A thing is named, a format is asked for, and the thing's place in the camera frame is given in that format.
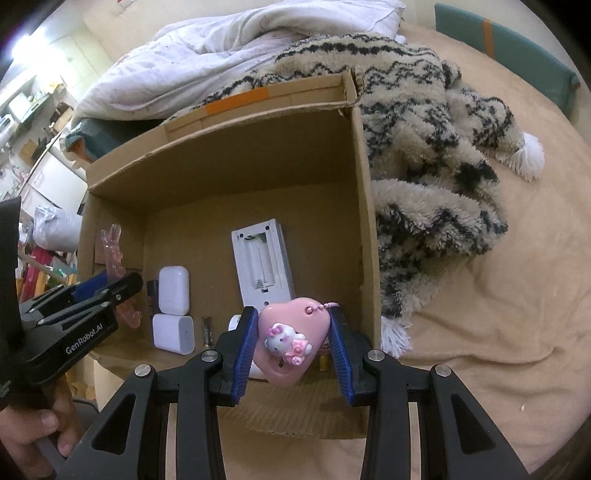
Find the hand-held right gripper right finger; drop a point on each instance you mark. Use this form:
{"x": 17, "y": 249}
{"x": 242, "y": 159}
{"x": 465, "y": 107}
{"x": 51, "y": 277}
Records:
{"x": 344, "y": 360}

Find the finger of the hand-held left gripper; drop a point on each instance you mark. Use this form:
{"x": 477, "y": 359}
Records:
{"x": 90, "y": 286}
{"x": 122, "y": 286}

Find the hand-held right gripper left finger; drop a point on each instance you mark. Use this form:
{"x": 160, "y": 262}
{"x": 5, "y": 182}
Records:
{"x": 244, "y": 355}

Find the clear pink hair claw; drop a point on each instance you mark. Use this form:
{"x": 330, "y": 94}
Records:
{"x": 113, "y": 258}

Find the small white bottle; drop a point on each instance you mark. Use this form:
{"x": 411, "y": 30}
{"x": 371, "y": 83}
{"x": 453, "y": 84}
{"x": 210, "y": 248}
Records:
{"x": 233, "y": 323}

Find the white earbuds case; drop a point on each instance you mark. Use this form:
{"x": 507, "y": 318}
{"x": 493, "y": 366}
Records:
{"x": 174, "y": 290}

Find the white charger plug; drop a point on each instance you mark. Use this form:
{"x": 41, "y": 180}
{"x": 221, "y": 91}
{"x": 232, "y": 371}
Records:
{"x": 173, "y": 334}

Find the cardboard box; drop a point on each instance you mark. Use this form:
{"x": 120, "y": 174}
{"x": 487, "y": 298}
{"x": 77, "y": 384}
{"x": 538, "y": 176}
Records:
{"x": 258, "y": 194}

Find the person's left hand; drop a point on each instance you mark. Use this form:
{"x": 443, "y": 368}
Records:
{"x": 27, "y": 434}

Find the small dark brown stick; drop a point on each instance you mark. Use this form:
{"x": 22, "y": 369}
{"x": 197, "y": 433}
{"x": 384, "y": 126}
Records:
{"x": 207, "y": 330}

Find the white plastic bag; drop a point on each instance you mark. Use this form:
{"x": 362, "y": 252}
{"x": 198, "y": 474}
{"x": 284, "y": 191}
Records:
{"x": 55, "y": 228}

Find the white plastic battery device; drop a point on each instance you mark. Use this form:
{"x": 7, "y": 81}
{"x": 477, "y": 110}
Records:
{"x": 263, "y": 263}

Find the white cabinet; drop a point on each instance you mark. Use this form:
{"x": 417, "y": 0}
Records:
{"x": 51, "y": 177}

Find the dark teal pillow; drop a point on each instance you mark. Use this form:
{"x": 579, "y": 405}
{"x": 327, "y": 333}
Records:
{"x": 92, "y": 138}

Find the beige bed sheet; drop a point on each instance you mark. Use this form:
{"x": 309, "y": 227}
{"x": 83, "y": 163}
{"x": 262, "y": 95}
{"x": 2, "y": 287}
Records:
{"x": 508, "y": 323}

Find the cluttered shelf unit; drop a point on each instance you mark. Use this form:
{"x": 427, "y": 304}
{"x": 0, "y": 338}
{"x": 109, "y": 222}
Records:
{"x": 32, "y": 115}

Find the patterned fleece blanket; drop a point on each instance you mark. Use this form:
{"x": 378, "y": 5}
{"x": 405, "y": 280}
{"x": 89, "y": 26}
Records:
{"x": 415, "y": 138}

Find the white quilt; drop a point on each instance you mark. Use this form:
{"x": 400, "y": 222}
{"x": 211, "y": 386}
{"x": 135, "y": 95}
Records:
{"x": 231, "y": 41}

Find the teal headboard cushion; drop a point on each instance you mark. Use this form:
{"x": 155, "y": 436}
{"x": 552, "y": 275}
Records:
{"x": 508, "y": 46}

